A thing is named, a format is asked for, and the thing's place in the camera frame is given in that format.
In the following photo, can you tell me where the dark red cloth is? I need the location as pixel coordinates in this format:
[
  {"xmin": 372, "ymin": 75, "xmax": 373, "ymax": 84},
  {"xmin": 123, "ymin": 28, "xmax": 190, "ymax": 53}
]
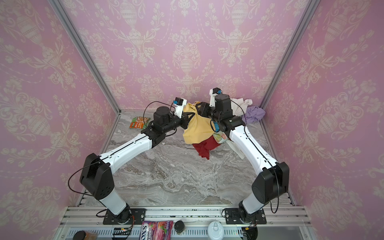
[{"xmin": 193, "ymin": 136, "xmax": 221, "ymax": 160}]

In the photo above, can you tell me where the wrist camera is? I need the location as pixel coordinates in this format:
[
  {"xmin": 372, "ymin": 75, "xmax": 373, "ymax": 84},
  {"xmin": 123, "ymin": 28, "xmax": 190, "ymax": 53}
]
[
  {"xmin": 209, "ymin": 88, "xmax": 222, "ymax": 107},
  {"xmin": 173, "ymin": 97, "xmax": 187, "ymax": 119}
]

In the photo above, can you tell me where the mustard yellow cloth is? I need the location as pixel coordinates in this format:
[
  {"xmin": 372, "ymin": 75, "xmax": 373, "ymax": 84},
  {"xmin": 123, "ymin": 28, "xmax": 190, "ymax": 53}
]
[{"xmin": 183, "ymin": 103, "xmax": 214, "ymax": 145}]

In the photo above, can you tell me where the aluminium corner post left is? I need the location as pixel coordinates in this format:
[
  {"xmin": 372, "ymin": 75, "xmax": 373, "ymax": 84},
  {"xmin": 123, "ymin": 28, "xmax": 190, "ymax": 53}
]
[{"xmin": 48, "ymin": 0, "xmax": 122, "ymax": 115}]

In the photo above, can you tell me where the dark brown jar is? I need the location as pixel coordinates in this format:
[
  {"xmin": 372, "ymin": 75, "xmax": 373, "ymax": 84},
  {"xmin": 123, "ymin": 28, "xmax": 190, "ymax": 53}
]
[{"xmin": 73, "ymin": 231, "xmax": 98, "ymax": 240}]

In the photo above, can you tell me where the white round lid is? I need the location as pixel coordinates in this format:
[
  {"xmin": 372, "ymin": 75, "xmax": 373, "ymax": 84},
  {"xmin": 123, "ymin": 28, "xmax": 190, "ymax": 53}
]
[{"xmin": 207, "ymin": 221, "xmax": 224, "ymax": 240}]

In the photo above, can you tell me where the green orange snack packet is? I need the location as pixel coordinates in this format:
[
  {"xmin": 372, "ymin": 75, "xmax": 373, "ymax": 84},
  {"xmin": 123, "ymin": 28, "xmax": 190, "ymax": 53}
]
[{"xmin": 130, "ymin": 117, "xmax": 151, "ymax": 129}]

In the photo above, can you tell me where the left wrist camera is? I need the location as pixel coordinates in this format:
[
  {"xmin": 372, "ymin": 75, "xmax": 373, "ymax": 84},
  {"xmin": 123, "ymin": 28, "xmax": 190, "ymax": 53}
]
[{"xmin": 173, "ymin": 97, "xmax": 187, "ymax": 119}]

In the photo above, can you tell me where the lavender purple cloth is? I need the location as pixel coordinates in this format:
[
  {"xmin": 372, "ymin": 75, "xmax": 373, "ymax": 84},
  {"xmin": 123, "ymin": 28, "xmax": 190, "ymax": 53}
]
[{"xmin": 242, "ymin": 106, "xmax": 266, "ymax": 124}]

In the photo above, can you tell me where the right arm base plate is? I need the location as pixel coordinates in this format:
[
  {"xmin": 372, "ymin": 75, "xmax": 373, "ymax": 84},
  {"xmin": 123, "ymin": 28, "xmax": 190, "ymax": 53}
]
[{"xmin": 222, "ymin": 208, "xmax": 267, "ymax": 225}]

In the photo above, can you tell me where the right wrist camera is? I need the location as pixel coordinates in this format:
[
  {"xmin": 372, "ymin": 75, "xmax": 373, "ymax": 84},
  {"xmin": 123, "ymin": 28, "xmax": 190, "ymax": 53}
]
[{"xmin": 209, "ymin": 88, "xmax": 222, "ymax": 107}]

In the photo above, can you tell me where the pastel floral cloth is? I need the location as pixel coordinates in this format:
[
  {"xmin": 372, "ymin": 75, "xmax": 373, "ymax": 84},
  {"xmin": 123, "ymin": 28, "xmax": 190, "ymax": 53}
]
[{"xmin": 213, "ymin": 132, "xmax": 228, "ymax": 144}]

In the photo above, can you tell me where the aluminium corner post right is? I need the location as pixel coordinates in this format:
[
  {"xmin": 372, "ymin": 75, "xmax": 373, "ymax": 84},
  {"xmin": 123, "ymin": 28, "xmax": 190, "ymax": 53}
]
[{"xmin": 260, "ymin": 0, "xmax": 321, "ymax": 106}]

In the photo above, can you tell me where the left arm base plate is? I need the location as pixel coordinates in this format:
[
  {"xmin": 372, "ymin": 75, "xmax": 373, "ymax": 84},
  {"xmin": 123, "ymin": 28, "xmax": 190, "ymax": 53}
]
[{"xmin": 103, "ymin": 208, "xmax": 146, "ymax": 225}]

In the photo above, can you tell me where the aluminium front rail frame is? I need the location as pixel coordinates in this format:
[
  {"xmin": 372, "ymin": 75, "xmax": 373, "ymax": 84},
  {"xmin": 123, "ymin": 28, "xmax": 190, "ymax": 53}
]
[{"xmin": 54, "ymin": 205, "xmax": 316, "ymax": 240}]

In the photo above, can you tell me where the small black round cap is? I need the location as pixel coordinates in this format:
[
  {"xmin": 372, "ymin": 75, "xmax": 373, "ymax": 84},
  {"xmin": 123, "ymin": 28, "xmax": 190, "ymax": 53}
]
[{"xmin": 174, "ymin": 220, "xmax": 186, "ymax": 235}]

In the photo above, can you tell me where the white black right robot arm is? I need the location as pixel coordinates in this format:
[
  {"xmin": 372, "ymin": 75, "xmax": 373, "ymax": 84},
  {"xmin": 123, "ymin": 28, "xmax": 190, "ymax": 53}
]
[{"xmin": 196, "ymin": 94, "xmax": 290, "ymax": 224}]

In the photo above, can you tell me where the pink candy bag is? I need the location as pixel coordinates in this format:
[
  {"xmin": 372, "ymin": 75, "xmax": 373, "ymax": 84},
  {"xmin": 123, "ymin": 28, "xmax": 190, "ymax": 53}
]
[{"xmin": 139, "ymin": 221, "xmax": 173, "ymax": 240}]

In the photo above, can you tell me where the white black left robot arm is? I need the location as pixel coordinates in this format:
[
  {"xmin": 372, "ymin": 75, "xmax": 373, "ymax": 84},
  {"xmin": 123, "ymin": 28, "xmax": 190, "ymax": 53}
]
[{"xmin": 80, "ymin": 106, "xmax": 195, "ymax": 224}]

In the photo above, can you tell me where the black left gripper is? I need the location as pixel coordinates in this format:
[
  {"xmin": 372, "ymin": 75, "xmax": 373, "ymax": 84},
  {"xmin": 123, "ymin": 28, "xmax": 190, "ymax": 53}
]
[{"xmin": 161, "ymin": 110, "xmax": 194, "ymax": 134}]

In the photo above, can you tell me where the aluminium corner post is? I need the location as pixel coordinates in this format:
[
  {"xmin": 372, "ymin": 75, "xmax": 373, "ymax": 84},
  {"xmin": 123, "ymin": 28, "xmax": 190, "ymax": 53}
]
[
  {"xmin": 48, "ymin": 0, "xmax": 122, "ymax": 115},
  {"xmin": 260, "ymin": 0, "xmax": 321, "ymax": 106}
]

